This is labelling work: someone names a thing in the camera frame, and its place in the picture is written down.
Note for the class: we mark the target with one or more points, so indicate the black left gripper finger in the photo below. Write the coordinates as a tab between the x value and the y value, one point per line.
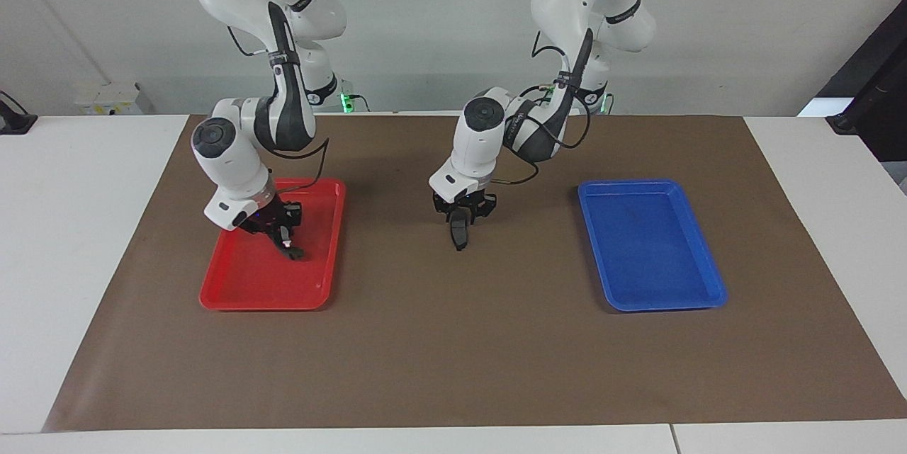
453	217
470	216

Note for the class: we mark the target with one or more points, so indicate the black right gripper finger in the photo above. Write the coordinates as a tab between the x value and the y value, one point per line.
287	238
273	237

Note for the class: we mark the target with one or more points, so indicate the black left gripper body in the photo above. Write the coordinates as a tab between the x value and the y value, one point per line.
464	200

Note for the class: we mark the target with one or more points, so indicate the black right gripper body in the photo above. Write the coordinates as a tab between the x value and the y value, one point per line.
278	214

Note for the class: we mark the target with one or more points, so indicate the dark brake pad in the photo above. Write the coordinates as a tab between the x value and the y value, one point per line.
459	233

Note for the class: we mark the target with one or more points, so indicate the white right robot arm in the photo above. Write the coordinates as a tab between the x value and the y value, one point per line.
227	156

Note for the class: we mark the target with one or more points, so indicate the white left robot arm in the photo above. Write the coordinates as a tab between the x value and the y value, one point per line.
482	135

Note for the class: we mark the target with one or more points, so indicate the red plastic tray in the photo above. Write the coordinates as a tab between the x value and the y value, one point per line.
248	284

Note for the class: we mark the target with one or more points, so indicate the brown paper table mat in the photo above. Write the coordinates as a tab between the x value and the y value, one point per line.
453	355

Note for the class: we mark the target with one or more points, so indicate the blue plastic tray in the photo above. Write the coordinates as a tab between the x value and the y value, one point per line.
652	248

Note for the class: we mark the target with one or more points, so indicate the white box with yellow labels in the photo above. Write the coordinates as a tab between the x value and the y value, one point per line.
113	98

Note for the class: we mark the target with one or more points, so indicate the large black stand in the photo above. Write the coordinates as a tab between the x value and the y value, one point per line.
879	93

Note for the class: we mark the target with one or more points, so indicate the small black clamp mount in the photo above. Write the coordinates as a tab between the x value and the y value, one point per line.
14	121

